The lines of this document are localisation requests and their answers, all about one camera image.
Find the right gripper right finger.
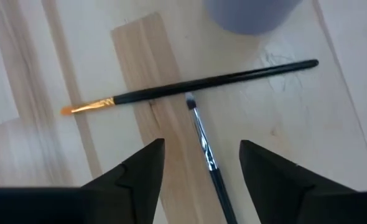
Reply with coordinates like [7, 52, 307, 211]
[239, 139, 367, 224]

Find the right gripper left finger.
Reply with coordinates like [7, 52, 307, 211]
[0, 138, 165, 224]

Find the black paint brush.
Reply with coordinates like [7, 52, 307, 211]
[185, 92, 239, 224]

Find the black brush with orange end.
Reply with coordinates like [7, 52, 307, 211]
[60, 58, 320, 116]

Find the lavender plastic cup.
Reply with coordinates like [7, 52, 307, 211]
[203, 0, 302, 35]

